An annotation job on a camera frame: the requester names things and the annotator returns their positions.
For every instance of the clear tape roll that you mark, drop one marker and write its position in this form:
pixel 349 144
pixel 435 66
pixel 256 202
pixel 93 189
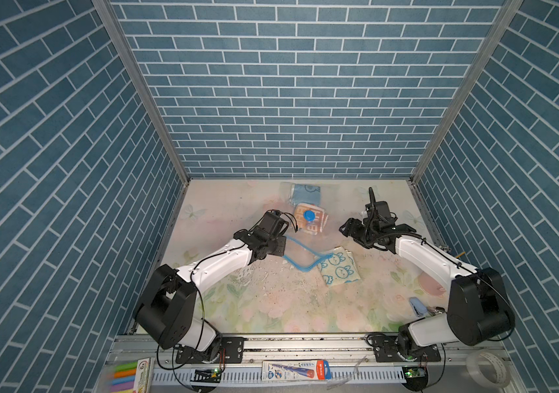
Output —
pixel 488 370

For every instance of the clear plastic wrapper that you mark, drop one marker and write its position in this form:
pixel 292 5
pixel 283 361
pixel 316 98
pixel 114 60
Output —
pixel 343 378

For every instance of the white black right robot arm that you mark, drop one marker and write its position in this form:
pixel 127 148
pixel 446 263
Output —
pixel 478 306

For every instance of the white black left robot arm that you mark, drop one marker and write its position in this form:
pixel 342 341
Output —
pixel 171 307

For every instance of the beige towel blue bunny print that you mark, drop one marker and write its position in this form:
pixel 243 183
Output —
pixel 339 267

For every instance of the clear vacuum bag blue zip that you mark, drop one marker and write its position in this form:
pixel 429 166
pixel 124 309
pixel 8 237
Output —
pixel 305 251

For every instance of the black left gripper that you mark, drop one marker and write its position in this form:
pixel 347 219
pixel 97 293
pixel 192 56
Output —
pixel 281 245

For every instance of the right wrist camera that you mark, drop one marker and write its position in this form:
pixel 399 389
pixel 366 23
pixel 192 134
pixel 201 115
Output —
pixel 380 211

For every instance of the red blue toothpaste box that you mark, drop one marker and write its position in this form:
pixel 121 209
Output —
pixel 308 370

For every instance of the coloured marker pack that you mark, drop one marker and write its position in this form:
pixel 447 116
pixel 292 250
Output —
pixel 133 377

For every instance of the aluminium corner post right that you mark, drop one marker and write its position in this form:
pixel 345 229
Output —
pixel 502 21

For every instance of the light blue towel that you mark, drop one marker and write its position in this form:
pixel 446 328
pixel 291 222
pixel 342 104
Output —
pixel 305 193

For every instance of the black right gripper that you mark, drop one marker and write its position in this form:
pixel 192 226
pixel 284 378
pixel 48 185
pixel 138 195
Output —
pixel 350 229

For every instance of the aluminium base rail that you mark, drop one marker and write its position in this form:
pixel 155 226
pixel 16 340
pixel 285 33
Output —
pixel 238 366

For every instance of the aluminium corner post left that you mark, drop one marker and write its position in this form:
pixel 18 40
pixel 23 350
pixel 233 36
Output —
pixel 114 30

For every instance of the aluminium corner post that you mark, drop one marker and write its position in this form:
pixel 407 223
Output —
pixel 114 30
pixel 502 21

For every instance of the blue vacuum bag valve cap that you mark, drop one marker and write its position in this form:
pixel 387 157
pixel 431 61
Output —
pixel 309 216

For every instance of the orange white patterned towel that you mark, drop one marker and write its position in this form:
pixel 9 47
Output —
pixel 313 228

